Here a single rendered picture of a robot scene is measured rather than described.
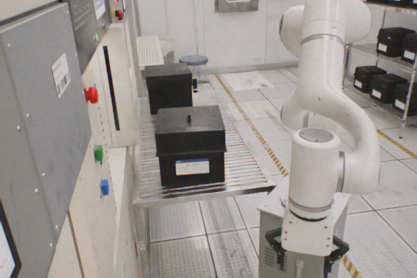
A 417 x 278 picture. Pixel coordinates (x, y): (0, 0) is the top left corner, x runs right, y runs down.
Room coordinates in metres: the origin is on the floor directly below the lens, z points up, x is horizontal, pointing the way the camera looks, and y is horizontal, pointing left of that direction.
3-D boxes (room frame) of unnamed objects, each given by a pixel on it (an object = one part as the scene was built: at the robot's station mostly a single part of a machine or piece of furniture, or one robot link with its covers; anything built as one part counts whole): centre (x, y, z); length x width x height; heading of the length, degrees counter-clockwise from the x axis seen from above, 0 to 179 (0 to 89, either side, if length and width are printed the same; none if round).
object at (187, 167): (1.44, 0.09, 0.85); 0.28 x 0.28 x 0.17; 4
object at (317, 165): (0.59, -0.20, 1.26); 0.09 x 0.08 x 0.13; 74
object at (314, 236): (0.59, -0.19, 1.12); 0.10 x 0.07 x 0.11; 75
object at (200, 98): (1.87, 0.13, 0.38); 1.30 x 0.60 x 0.76; 9
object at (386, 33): (3.79, -1.96, 0.81); 0.30 x 0.28 x 0.26; 4
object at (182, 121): (1.44, 0.09, 0.98); 0.29 x 0.29 x 0.13; 4
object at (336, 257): (0.57, -0.25, 1.03); 0.03 x 0.03 x 0.07; 75
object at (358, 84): (4.13, -1.91, 0.31); 0.30 x 0.28 x 0.26; 6
